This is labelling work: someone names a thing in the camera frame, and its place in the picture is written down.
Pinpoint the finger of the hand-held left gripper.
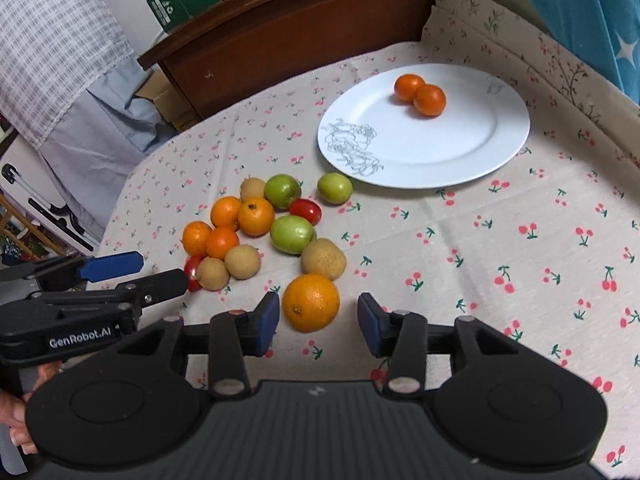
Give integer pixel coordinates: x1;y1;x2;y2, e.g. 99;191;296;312
20;252;145;286
85;268;190;311

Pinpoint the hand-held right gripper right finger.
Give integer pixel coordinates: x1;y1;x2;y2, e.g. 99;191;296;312
357;292;521;395

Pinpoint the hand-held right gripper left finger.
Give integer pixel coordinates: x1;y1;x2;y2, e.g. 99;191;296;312
119;291;281;397

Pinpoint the red cherry tomato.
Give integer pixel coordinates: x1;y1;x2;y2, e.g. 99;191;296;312
183;254;205;293
289;198;322;226

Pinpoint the large orange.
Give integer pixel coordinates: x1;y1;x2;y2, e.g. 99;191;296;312
282;273;341;333

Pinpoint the small orange tangerine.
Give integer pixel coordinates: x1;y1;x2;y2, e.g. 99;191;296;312
181;221;213;257
205;226;241;261
394;74;426;104
210;196;243;231
237;197;276;237
413;84;447;118

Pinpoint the green jujube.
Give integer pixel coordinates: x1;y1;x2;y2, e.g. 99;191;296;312
264;174;302;210
270;214;317;255
317;172;354;206

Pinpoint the white plate with grey drawing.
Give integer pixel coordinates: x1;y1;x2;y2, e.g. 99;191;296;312
317;63;531;190

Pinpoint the person's left hand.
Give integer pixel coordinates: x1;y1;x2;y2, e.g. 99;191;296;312
0;360;64;456

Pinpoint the cherry print tablecloth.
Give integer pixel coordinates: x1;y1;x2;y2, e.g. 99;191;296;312
92;0;640;471

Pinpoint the wooden rack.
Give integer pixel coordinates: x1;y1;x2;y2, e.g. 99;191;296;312
0;195;66;261

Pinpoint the light blue striped cloth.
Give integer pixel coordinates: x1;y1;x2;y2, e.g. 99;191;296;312
40;55;176;246

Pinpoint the brown cardboard box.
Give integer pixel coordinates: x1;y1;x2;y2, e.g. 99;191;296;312
135;67;201;133

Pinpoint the white checkered curtain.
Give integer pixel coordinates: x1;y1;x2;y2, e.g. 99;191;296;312
0;0;136;151

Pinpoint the brown wooden headboard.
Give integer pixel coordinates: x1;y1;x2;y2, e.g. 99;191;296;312
137;0;436;121

